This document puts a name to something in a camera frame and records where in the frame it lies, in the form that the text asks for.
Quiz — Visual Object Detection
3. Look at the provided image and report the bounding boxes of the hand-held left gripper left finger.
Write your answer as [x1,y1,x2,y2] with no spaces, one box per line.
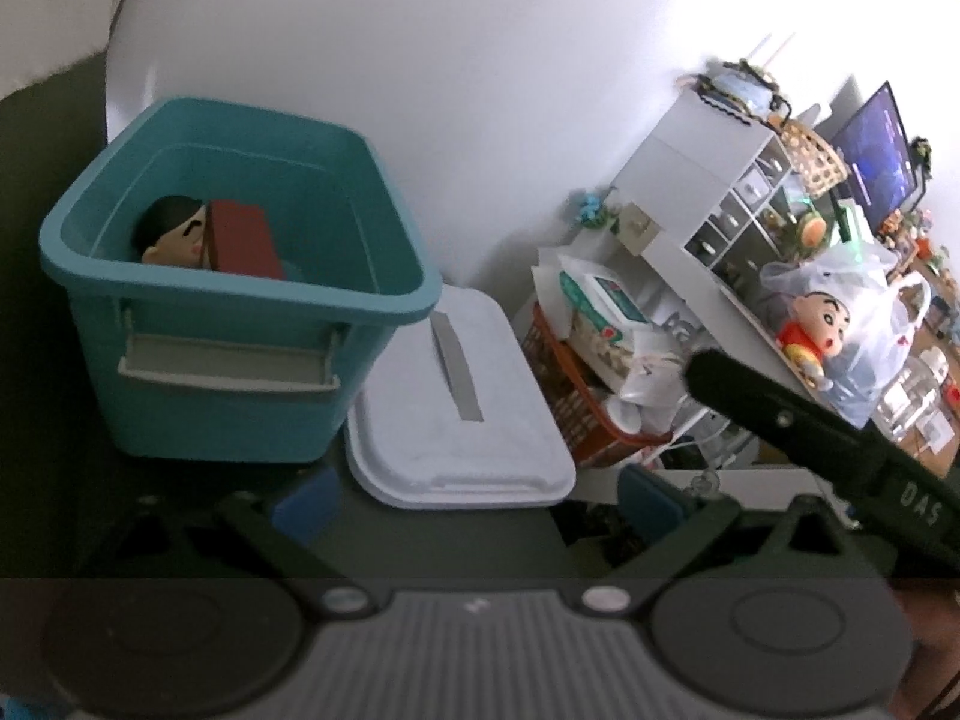
[75,469,376,614]

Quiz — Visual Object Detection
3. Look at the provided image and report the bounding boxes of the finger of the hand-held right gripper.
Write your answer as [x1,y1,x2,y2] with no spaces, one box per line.
[686,351,890,496]

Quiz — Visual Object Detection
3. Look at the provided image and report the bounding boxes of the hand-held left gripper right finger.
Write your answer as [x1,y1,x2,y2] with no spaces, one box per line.
[581,463,893,611]

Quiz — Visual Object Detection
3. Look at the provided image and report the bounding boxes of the teal plastic storage bin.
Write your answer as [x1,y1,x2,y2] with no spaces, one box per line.
[39,96,443,464]

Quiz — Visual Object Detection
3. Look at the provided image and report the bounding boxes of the white bin lid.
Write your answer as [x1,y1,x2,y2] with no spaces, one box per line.
[345,285,577,509]

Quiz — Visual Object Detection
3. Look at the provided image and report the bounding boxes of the dark red box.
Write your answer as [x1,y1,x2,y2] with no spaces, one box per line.
[201,200,286,280]

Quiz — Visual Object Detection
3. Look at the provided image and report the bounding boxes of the plush doll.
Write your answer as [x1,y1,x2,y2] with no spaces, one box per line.
[776,289,852,391]
[131,195,209,269]

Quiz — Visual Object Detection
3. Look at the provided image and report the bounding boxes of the white round container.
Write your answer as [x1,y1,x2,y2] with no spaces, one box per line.
[606,396,647,434]

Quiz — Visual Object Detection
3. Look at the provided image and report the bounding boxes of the plush doll in red shirt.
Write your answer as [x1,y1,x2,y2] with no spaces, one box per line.
[776,289,852,391]

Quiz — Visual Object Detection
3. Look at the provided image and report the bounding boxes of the white plastic packet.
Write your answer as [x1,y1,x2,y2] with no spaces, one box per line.
[615,330,695,407]

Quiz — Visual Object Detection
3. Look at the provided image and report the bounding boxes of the white desk shelf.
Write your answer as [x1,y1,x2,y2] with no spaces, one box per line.
[570,229,878,496]

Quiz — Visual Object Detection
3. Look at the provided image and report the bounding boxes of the orange plastic basket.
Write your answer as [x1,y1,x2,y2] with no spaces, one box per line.
[521,300,676,470]

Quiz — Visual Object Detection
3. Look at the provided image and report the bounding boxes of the clear plastic bag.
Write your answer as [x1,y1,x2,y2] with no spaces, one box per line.
[761,240,932,428]

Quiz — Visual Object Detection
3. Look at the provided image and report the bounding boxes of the wet wipes pack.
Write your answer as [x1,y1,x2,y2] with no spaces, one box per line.
[559,255,653,331]

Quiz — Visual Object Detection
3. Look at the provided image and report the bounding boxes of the small picture card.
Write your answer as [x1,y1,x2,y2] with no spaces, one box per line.
[615,202,661,252]

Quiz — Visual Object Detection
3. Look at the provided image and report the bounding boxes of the white drawer organizer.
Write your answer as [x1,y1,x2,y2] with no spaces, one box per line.
[611,94,796,293]

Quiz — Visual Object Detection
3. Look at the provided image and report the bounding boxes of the blue flower decoration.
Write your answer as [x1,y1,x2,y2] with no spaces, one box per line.
[577,191,616,230]

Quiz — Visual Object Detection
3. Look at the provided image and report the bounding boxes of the wicker basket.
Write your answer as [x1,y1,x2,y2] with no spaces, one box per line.
[780,124,848,196]

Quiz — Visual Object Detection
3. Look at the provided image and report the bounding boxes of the computer monitor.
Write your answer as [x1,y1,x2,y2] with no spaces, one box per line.
[829,81,925,222]

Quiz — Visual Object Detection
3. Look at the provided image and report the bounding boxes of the blue cloth with black trim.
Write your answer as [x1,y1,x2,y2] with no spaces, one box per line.
[694,64,794,125]

